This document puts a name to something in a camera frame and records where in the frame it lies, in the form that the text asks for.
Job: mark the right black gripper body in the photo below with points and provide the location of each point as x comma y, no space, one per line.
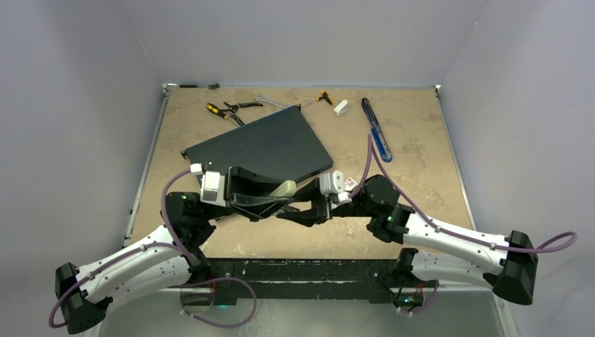
332,209

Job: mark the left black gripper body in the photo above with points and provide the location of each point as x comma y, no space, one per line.
229,194

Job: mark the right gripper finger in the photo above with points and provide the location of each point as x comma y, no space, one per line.
307,218
310,192

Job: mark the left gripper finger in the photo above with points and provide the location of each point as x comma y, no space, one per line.
265,179
259,204

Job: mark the blue stapler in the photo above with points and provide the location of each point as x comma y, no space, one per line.
376,131

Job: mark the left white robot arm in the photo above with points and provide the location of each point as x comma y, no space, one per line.
168,256

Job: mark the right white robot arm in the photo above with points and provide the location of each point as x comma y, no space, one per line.
505,264

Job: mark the red white staple box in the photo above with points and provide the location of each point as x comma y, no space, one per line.
350,184

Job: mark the silver wrench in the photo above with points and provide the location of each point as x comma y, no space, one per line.
262,99

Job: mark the small yellow black screwdriver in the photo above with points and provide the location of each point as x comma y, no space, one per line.
324,96

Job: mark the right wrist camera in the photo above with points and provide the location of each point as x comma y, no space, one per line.
332,186

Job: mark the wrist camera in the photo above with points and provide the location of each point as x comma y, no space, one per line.
332,186
212,184

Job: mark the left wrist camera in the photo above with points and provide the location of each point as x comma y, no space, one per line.
212,184

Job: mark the dark flat network switch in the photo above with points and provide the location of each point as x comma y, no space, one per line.
282,146

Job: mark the black handled cutters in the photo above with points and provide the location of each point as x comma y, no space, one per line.
233,109

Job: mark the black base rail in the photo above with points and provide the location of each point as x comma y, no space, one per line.
374,280

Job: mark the black tool at wall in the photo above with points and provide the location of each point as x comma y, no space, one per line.
208,86

